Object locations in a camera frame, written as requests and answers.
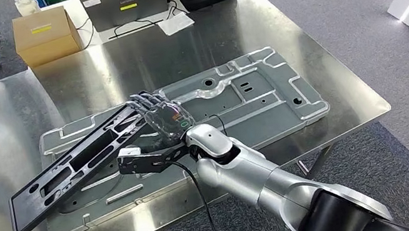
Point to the cardboard box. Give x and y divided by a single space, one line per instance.
50 49

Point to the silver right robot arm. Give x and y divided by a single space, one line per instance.
239 171

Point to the black plastic panel part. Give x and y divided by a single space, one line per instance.
28 213

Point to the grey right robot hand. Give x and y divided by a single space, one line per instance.
167 121

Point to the white paper sheet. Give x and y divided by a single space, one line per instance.
175 23

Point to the grey stamped sheet metal panel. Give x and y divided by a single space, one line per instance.
269 99

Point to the white plastic bottle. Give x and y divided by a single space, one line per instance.
27 6

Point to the stainless steel workbench table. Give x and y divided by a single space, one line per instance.
176 52

